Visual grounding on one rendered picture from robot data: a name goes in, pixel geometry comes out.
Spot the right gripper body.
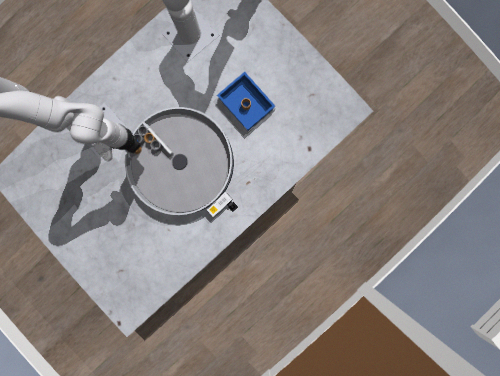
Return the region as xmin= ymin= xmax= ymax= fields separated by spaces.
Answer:
xmin=91 ymin=123 xmax=141 ymax=161

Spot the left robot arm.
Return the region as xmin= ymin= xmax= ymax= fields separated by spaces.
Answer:
xmin=163 ymin=0 xmax=201 ymax=44

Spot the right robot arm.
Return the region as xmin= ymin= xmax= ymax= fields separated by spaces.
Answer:
xmin=0 ymin=77 xmax=120 ymax=145

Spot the blue open-top crate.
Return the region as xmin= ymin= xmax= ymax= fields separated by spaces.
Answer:
xmin=217 ymin=72 xmax=275 ymax=131

